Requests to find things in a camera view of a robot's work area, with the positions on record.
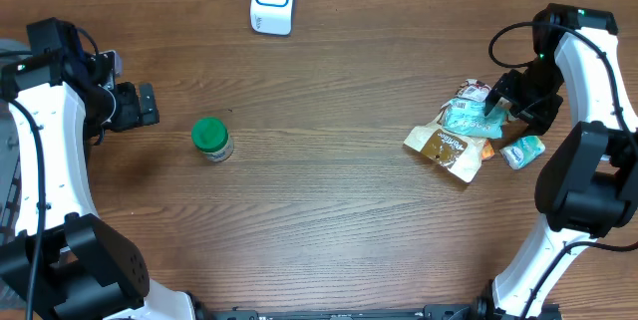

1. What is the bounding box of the brown white snack bag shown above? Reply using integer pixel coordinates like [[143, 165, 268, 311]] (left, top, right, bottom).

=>
[[455, 79, 517, 124]]

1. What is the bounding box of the teal snack packet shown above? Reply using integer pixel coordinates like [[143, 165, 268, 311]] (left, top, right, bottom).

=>
[[441, 98, 506, 139]]

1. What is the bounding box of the orange tissue pack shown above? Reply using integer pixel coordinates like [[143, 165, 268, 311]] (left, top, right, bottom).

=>
[[481, 140, 495, 160]]

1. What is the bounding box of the teal tissue pack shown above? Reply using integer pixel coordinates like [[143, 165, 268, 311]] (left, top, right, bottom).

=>
[[500, 136, 545, 169]]

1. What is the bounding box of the beige brown paper bag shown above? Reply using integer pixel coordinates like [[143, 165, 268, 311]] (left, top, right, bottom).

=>
[[404, 113, 486, 183]]

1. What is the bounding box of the green lid seasoning jar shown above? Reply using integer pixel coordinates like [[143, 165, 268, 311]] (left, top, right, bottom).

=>
[[191, 118, 234, 162]]

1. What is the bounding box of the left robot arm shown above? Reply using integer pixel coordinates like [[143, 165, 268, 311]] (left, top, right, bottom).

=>
[[1, 18, 208, 319]]

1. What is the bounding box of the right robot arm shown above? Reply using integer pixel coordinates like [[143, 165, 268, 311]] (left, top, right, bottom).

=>
[[454, 3, 637, 319]]

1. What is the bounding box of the white barcode scanner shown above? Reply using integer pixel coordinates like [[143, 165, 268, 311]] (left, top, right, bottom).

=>
[[250, 0, 294, 36]]

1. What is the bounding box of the grey plastic mesh basket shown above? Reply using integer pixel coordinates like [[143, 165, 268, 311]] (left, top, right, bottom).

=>
[[1, 39, 28, 311]]

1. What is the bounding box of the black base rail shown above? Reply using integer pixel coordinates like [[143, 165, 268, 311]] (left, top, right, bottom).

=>
[[210, 304, 479, 320]]

